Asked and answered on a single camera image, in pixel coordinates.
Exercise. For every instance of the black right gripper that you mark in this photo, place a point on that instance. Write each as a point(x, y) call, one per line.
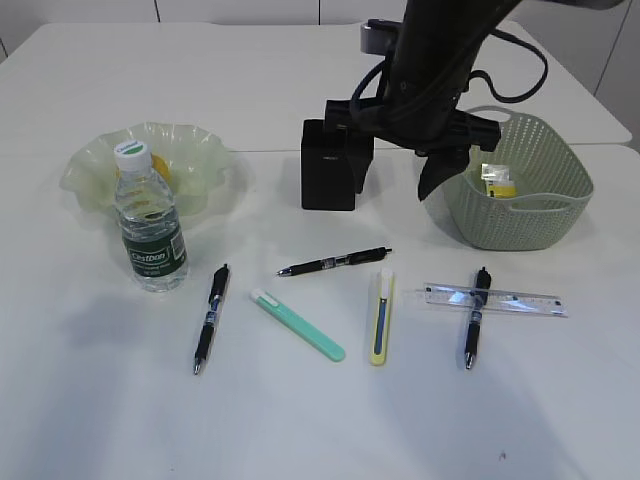
point(439, 129)

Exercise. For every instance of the yellow packaging waste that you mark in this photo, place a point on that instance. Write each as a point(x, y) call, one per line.
point(498, 181)

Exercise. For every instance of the yellow-green utility knife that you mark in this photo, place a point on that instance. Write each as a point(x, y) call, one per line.
point(382, 318)

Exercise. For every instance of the yellow pear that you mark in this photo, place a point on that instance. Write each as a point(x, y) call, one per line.
point(161, 166)

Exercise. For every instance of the clear water bottle green label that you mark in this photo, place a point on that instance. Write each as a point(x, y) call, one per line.
point(148, 220)

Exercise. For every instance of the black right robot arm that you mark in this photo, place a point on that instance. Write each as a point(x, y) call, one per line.
point(410, 97)

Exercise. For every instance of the black square pen holder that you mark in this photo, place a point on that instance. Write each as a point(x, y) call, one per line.
point(327, 181)

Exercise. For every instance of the black gel pen middle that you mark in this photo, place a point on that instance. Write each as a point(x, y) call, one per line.
point(355, 258)

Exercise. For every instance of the green woven plastic basket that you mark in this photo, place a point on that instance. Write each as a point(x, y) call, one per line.
point(552, 189)

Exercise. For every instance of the black pen under ruler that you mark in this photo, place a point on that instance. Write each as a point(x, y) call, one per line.
point(475, 320)

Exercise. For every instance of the clear plastic ruler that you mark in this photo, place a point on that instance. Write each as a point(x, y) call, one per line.
point(494, 300)

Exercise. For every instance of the mint green utility knife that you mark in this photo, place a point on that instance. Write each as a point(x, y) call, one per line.
point(298, 325)

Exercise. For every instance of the translucent green ruffled plate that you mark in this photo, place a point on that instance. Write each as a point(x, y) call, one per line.
point(203, 171)

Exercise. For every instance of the black pen left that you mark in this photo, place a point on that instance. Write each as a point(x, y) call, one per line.
point(215, 300)

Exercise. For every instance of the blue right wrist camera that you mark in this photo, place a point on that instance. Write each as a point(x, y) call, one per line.
point(379, 36)

